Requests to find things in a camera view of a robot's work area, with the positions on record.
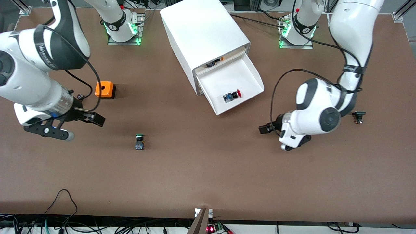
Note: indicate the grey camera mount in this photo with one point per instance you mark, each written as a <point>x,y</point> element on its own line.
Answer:
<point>200,224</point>

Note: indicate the green push button switch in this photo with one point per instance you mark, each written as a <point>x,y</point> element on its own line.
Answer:
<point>139,142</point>

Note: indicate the red push button switch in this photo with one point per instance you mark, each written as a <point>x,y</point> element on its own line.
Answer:
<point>231,97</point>

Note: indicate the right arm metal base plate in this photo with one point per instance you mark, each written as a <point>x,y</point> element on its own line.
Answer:
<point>140,31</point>

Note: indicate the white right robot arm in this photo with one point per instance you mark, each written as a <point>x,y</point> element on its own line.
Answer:
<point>29,81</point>

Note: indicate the aluminium frame profile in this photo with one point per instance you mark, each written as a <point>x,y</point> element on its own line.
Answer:
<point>399,14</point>
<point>22,8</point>

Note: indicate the small black orange component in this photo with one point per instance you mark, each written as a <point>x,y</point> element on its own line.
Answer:
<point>214,63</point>

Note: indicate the black push button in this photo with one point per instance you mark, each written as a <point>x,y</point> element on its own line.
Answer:
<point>358,114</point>

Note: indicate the circuit board with red LED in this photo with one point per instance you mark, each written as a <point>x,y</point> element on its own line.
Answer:
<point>211,229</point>

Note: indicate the orange button enclosure box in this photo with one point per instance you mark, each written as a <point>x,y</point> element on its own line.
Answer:
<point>109,91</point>

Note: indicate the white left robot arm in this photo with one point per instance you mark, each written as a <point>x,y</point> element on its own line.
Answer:
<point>315,107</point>

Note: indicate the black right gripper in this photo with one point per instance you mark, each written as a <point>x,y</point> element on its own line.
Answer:
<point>79,112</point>

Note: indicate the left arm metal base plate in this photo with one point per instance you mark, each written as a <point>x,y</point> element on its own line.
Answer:
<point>299,47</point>

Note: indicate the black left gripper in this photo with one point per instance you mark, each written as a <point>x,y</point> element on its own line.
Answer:
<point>277,124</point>

